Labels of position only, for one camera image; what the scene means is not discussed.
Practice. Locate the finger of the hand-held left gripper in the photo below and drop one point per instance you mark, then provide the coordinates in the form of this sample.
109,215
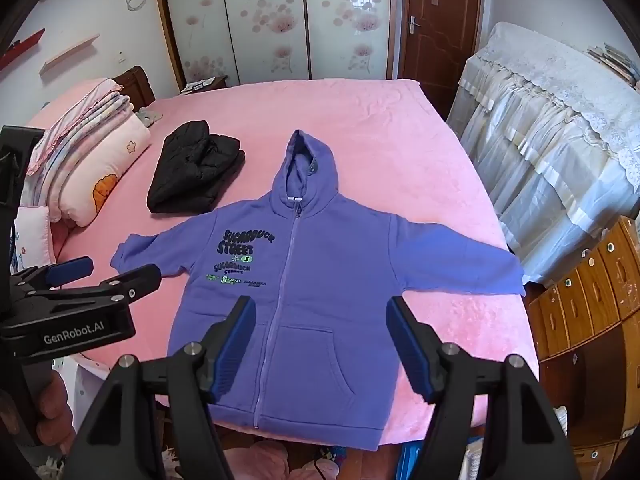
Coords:
70,267
135,282

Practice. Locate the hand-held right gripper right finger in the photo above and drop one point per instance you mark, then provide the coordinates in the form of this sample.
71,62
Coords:
407,345

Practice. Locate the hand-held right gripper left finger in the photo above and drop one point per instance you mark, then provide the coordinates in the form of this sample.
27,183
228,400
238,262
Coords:
235,340

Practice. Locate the purple zip hoodie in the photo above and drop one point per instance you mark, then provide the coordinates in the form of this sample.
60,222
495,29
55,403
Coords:
320,280

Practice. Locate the person's left hand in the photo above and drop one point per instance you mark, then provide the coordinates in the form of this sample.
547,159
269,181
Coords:
55,415

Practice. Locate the white printed pillow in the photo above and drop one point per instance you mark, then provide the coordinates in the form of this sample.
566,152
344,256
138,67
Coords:
32,240

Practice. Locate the folded black padded jacket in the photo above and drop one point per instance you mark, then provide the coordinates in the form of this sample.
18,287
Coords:
192,170

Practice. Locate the folded pastel striped quilt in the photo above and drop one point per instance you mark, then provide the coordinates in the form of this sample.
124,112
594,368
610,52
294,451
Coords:
87,125

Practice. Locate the small grey cloth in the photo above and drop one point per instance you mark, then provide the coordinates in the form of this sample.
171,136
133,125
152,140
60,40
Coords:
150,116

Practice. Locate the bed with pink sheet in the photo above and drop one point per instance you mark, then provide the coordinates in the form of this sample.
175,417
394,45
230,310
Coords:
400,160

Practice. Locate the wooden chest of drawers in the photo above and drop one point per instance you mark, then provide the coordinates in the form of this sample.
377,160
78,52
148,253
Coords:
595,320

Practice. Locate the wooden headboard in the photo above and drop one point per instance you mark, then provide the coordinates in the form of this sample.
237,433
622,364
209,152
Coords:
135,85

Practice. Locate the papers on nightstand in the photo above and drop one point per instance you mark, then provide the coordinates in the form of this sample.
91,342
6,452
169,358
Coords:
195,86

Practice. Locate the wooden nightstand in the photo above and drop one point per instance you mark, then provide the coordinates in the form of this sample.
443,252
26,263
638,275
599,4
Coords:
212,84

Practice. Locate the floral sliding door wardrobe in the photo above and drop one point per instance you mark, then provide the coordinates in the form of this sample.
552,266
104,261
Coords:
270,15

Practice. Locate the brown wooden door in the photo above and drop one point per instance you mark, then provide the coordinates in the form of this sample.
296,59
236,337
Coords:
440,35

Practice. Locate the stack of books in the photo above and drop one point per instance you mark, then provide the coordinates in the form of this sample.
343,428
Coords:
612,62

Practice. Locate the pink wall shelf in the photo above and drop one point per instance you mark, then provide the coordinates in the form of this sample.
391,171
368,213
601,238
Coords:
70,54

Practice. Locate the red wall decoration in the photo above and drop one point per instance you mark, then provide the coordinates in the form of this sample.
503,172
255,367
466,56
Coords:
22,50

